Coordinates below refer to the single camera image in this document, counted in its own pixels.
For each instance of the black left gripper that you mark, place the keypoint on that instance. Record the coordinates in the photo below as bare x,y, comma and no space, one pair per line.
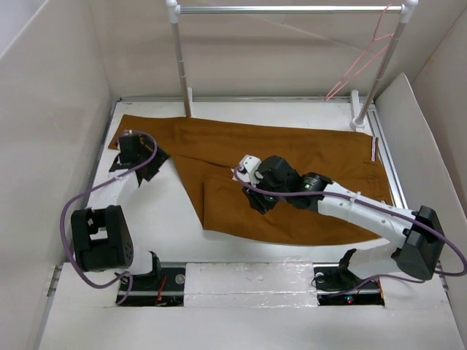
158,160

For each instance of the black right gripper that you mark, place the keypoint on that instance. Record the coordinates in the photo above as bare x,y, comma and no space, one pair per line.
257,200

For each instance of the brown trousers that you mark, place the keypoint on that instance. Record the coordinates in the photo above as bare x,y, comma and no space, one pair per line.
205,152

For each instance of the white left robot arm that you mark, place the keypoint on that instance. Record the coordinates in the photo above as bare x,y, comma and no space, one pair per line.
100,235

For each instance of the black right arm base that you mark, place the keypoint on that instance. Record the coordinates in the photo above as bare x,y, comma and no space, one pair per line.
337,286

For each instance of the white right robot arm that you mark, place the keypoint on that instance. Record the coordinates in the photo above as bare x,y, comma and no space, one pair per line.
413,238

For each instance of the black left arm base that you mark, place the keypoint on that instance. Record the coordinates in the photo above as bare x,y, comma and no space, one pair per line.
163,286

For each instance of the silver white clothes rack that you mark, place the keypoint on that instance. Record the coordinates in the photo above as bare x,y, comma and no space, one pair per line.
290,59

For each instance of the white foam board strip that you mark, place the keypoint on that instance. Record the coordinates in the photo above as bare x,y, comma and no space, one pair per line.
249,285

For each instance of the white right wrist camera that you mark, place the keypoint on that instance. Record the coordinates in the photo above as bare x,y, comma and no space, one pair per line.
246,172

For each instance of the pink wire hanger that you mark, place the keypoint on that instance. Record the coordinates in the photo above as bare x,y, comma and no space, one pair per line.
357,67

